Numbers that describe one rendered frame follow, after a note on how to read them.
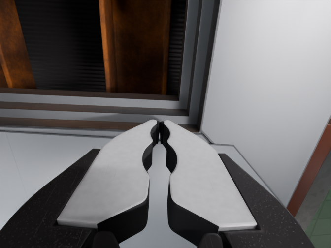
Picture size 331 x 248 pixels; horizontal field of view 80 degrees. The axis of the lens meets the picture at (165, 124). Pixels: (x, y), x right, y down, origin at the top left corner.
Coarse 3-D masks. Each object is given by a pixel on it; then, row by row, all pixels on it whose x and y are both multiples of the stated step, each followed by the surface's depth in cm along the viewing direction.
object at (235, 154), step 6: (234, 150) 15; (234, 156) 15; (240, 156) 15; (240, 162) 16; (246, 162) 16; (246, 168) 16; (252, 168) 16; (252, 174) 16; (258, 174) 16; (258, 180) 16; (264, 186) 17; (270, 192) 17; (276, 198) 17
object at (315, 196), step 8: (328, 160) 38; (320, 168) 39; (328, 168) 39; (320, 176) 40; (328, 176) 40; (312, 184) 41; (320, 184) 41; (328, 184) 41; (312, 192) 42; (320, 192) 42; (304, 200) 43; (312, 200) 43; (320, 200) 43; (304, 208) 44; (312, 208) 44; (296, 216) 45; (304, 216) 45; (312, 216) 45; (304, 224) 47
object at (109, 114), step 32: (192, 0) 13; (192, 32) 14; (192, 64) 15; (0, 96) 16; (32, 96) 16; (64, 96) 16; (96, 96) 16; (128, 96) 16; (160, 96) 17; (192, 96) 14; (0, 128) 14; (32, 128) 14; (64, 128) 14; (96, 128) 14; (128, 128) 14; (192, 128) 15
